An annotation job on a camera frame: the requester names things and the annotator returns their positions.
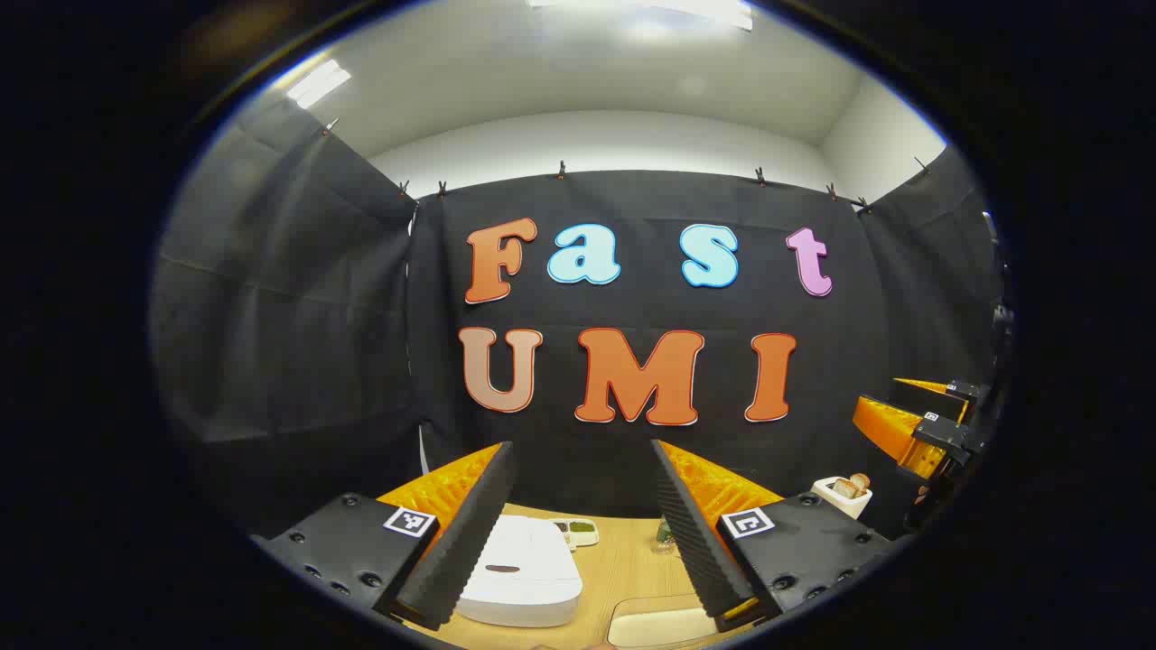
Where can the white toaster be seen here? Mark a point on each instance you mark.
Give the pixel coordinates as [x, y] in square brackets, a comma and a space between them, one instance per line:
[840, 506]

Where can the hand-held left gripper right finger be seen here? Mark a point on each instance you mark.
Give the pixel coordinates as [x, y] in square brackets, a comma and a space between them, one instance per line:
[691, 533]

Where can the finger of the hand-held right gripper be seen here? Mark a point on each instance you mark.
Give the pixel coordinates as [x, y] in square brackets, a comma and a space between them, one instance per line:
[890, 429]
[962, 391]

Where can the toast bread slice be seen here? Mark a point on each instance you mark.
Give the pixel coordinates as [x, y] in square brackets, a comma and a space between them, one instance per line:
[844, 488]
[861, 481]

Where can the white divided seasoning dish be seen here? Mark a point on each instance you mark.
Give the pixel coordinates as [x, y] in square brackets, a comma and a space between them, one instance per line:
[581, 531]

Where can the clear plastic water bottle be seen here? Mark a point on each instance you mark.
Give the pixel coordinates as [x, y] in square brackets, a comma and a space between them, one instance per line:
[664, 540]

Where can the clear glass rice tray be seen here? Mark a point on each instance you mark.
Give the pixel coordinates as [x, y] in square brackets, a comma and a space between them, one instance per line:
[655, 625]

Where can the white rice cooker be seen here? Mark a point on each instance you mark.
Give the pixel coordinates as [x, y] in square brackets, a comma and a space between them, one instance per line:
[528, 564]

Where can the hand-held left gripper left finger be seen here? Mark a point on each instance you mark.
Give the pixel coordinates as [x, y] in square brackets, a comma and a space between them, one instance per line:
[470, 533]

